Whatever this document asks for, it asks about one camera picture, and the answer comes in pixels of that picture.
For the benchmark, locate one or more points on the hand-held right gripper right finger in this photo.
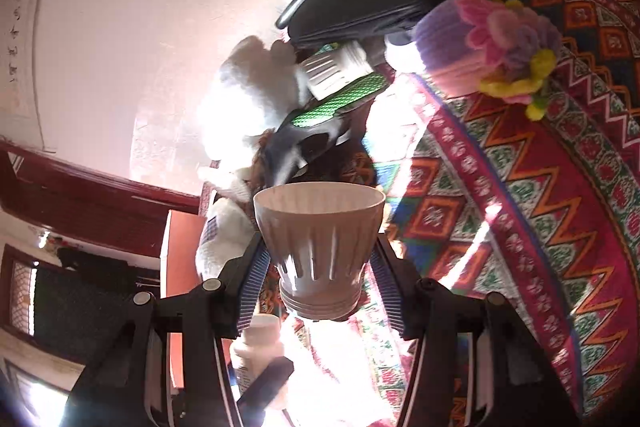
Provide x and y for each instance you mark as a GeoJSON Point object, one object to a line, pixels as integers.
{"type": "Point", "coordinates": [386, 279]}

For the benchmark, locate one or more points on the orange-red storage box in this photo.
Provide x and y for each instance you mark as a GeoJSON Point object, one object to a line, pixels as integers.
{"type": "Point", "coordinates": [180, 257]}

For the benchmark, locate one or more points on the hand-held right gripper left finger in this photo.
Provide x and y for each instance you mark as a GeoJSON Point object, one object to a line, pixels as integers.
{"type": "Point", "coordinates": [252, 279]}

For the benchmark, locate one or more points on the calligraphy wall scroll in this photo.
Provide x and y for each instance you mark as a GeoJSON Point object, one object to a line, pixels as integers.
{"type": "Point", "coordinates": [20, 32]}

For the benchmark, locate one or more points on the white plush toy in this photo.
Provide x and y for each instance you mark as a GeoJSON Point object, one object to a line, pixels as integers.
{"type": "Point", "coordinates": [250, 97]}

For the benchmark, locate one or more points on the purple knitted flower pot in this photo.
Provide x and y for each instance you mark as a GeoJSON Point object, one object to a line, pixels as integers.
{"type": "Point", "coordinates": [450, 47]}

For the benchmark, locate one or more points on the green patterned brush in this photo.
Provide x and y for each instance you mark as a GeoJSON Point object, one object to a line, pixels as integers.
{"type": "Point", "coordinates": [340, 104]}

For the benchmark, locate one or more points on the dark screen door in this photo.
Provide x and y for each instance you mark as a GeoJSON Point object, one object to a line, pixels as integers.
{"type": "Point", "coordinates": [75, 307]}

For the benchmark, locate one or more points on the red wooden door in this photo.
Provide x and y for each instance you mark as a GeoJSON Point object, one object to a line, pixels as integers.
{"type": "Point", "coordinates": [75, 187]}

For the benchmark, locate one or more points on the white pill bottle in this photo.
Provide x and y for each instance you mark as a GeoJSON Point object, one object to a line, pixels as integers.
{"type": "Point", "coordinates": [257, 342]}

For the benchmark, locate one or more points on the black zip case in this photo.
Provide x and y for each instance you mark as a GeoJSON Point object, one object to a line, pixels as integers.
{"type": "Point", "coordinates": [370, 2]}

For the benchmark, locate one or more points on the black rectangular object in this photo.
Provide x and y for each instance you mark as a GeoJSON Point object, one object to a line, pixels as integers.
{"type": "Point", "coordinates": [267, 382]}

